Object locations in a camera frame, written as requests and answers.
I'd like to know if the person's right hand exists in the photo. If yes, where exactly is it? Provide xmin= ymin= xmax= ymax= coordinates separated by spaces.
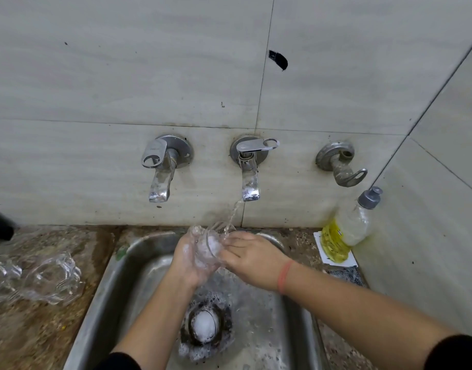
xmin=219 ymin=231 xmax=292 ymax=293

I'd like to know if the person's left hand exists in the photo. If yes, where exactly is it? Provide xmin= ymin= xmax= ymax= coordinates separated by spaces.
xmin=168 ymin=231 xmax=221 ymax=289

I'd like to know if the clear glass cup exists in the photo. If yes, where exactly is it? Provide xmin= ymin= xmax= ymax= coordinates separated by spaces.
xmin=189 ymin=221 xmax=236 ymax=270
xmin=22 ymin=252 xmax=84 ymax=306
xmin=0 ymin=256 xmax=23 ymax=305

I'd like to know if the dark speckled sponge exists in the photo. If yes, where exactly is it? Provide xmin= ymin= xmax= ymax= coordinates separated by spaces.
xmin=328 ymin=267 xmax=364 ymax=286

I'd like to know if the yellow dish soap bottle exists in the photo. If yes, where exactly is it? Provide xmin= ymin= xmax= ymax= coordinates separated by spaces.
xmin=321 ymin=187 xmax=384 ymax=265

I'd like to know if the person's left forearm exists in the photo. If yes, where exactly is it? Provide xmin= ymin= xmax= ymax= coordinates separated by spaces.
xmin=112 ymin=275 xmax=198 ymax=370

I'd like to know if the person's right forearm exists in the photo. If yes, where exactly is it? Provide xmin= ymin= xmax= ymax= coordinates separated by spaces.
xmin=282 ymin=262 xmax=458 ymax=370

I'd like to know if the orange wrist thread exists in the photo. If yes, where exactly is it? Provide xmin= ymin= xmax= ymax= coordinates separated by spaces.
xmin=276 ymin=260 xmax=294 ymax=295

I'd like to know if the metal sink drain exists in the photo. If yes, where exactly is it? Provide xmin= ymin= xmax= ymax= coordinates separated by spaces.
xmin=180 ymin=296 xmax=233 ymax=347

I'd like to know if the stainless steel sink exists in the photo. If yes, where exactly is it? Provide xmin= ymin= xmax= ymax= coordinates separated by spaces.
xmin=63 ymin=227 xmax=331 ymax=370

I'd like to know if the black tape piece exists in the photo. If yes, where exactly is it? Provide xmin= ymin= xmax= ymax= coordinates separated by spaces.
xmin=268 ymin=49 xmax=289 ymax=71

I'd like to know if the black right sleeve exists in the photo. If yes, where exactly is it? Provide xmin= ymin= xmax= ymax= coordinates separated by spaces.
xmin=423 ymin=334 xmax=472 ymax=370

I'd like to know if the chrome wall tap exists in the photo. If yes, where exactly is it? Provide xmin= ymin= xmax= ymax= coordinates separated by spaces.
xmin=229 ymin=134 xmax=281 ymax=202
xmin=141 ymin=134 xmax=195 ymax=204

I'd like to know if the grey wall valve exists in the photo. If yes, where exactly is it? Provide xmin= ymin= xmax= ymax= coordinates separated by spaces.
xmin=315 ymin=140 xmax=368 ymax=188

